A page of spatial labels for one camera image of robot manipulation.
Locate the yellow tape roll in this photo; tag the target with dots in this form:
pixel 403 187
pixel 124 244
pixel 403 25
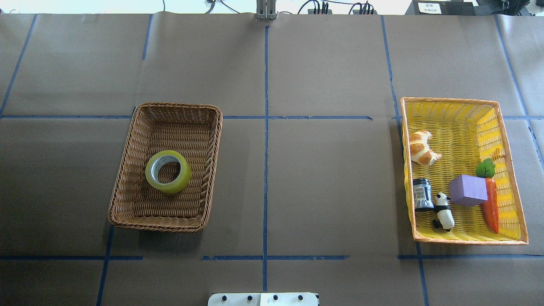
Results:
pixel 158 161

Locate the brown wicker basket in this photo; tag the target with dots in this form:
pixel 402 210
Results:
pixel 194 131

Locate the yellow plastic basket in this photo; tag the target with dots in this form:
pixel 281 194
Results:
pixel 465 132

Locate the black power strip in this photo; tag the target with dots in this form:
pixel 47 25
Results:
pixel 329 7

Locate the toy croissant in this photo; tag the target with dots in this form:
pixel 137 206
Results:
pixel 420 150

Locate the small black jar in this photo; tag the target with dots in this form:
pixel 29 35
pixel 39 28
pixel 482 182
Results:
pixel 423 199

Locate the toy panda figure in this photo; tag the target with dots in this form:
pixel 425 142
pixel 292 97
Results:
pixel 444 218

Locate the purple cube block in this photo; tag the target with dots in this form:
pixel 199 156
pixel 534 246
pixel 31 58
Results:
pixel 468 191

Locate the black box with label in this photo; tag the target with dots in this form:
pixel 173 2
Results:
pixel 440 7

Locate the toy carrot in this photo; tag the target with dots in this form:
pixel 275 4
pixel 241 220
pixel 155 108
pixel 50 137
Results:
pixel 489 208

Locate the aluminium frame post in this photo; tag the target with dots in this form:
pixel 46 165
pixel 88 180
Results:
pixel 266 10

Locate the white post base plate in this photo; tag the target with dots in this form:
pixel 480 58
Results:
pixel 265 299

